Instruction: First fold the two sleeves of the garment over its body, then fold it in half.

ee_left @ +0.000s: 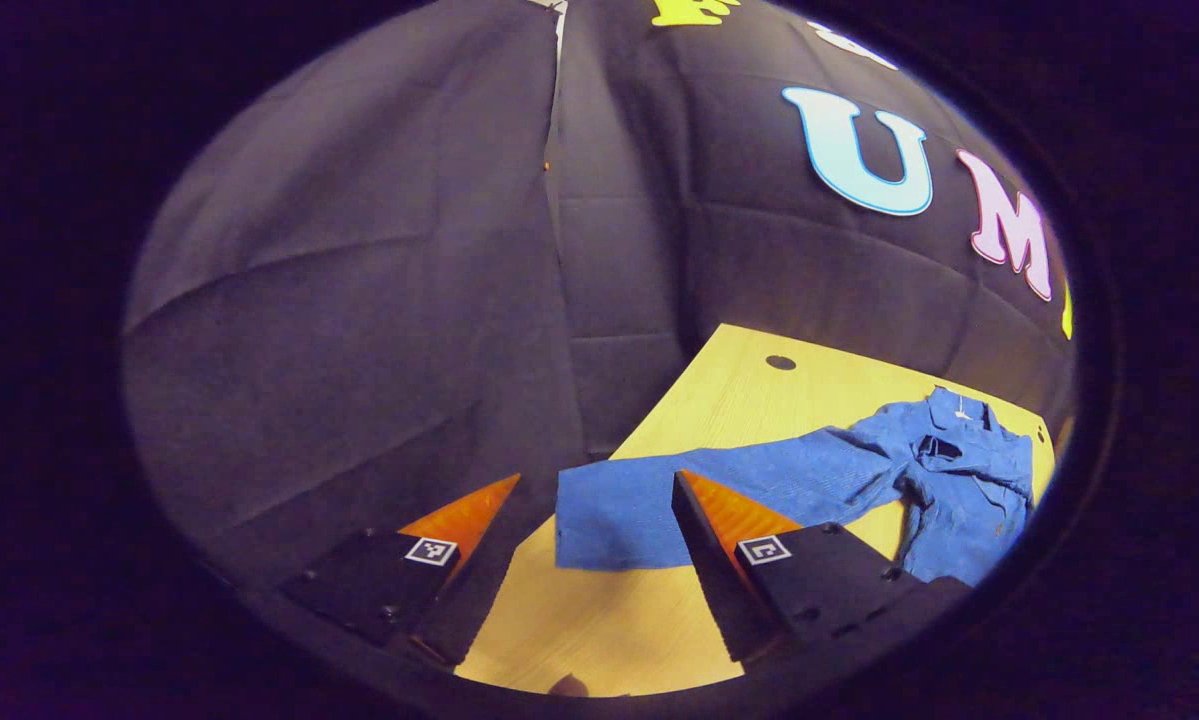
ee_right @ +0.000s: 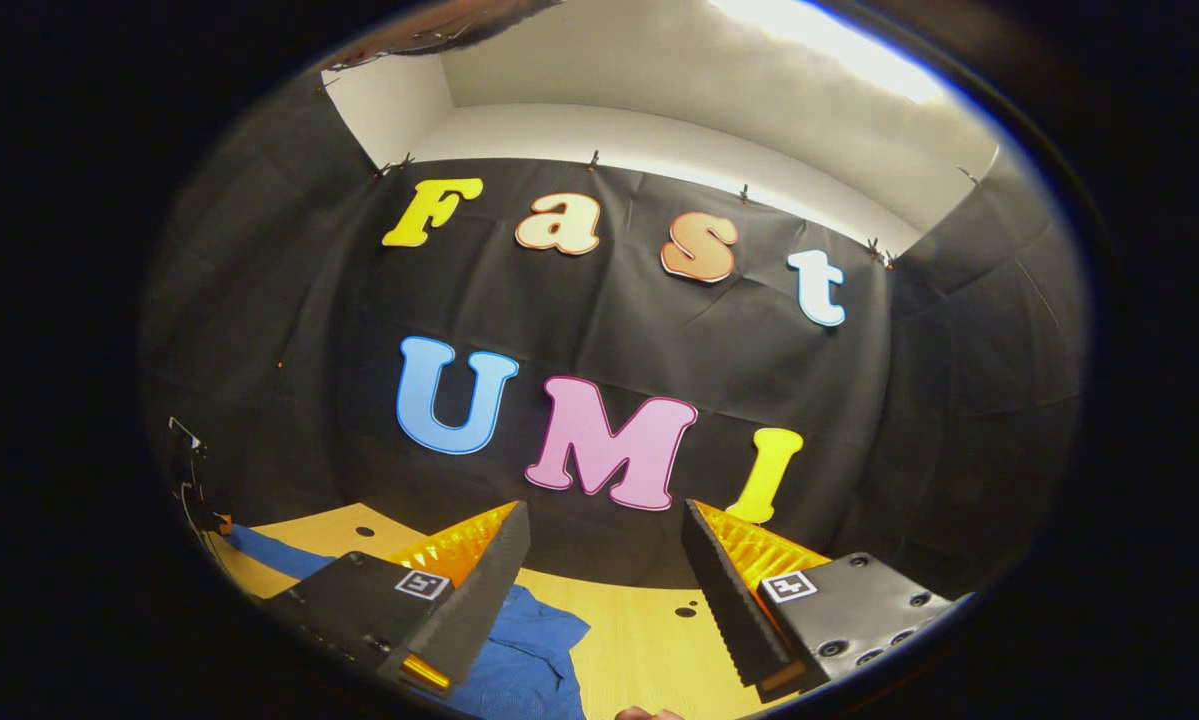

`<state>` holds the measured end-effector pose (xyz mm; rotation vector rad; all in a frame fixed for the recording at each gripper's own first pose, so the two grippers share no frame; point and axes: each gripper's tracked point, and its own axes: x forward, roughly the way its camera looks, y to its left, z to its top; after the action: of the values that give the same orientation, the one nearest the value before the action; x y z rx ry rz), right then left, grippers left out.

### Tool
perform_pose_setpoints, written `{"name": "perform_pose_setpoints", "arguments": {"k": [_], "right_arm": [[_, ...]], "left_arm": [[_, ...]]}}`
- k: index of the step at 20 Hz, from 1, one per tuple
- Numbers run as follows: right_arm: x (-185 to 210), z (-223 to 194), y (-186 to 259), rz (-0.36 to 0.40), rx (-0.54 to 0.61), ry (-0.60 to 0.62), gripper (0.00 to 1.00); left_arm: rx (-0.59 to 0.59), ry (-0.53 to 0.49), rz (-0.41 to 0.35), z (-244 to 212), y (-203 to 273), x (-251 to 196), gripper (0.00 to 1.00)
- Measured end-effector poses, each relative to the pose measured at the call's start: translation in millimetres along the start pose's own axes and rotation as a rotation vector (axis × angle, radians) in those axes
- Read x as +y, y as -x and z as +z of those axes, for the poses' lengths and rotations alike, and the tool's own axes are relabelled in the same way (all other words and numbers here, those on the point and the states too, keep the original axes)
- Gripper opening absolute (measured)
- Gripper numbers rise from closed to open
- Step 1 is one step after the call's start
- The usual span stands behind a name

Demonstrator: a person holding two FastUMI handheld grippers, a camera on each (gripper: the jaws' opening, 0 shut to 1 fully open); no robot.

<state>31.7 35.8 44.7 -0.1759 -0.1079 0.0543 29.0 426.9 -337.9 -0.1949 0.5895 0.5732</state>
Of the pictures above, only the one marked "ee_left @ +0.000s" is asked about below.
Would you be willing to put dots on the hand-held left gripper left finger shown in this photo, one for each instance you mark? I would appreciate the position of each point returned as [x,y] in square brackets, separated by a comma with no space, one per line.
[479,600]

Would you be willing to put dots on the blue button-up shirt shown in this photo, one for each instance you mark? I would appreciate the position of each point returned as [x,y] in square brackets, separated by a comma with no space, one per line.
[809,480]

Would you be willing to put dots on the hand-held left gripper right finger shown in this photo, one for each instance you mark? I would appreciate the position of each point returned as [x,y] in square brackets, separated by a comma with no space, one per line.
[714,580]

